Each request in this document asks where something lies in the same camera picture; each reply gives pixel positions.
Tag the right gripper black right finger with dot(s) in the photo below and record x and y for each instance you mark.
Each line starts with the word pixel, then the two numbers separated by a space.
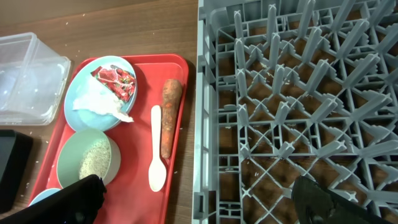
pixel 317 205

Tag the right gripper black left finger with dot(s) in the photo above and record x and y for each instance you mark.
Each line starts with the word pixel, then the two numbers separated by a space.
pixel 77 203

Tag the light blue bowl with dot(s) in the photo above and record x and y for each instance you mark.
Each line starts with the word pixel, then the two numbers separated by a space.
pixel 44 194

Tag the white rice pile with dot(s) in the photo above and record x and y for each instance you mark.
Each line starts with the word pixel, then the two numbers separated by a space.
pixel 96 159

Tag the green bowl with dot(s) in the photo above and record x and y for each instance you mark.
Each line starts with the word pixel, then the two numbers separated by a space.
pixel 72 152

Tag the white tissue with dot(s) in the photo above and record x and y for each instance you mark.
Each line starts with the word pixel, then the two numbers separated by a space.
pixel 100 100

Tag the red snack wrapper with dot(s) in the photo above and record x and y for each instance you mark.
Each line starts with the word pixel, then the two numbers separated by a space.
pixel 121 82

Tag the orange carrot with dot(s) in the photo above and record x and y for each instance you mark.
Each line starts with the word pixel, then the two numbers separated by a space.
pixel 171 95

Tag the grey-blue dishwasher rack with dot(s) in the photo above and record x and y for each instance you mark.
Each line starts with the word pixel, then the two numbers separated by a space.
pixel 288 89

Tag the white plastic spoon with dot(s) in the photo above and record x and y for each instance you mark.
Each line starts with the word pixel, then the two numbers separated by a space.
pixel 157 170

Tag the black tray bin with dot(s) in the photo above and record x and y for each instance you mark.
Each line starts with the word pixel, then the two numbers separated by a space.
pixel 15 151

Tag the red plastic tray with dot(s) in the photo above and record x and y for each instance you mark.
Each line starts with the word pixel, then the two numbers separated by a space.
pixel 129 198

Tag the light blue plate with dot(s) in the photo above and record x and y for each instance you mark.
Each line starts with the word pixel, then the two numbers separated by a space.
pixel 81 85

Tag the clear plastic bin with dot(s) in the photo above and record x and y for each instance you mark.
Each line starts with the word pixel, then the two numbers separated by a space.
pixel 33 78

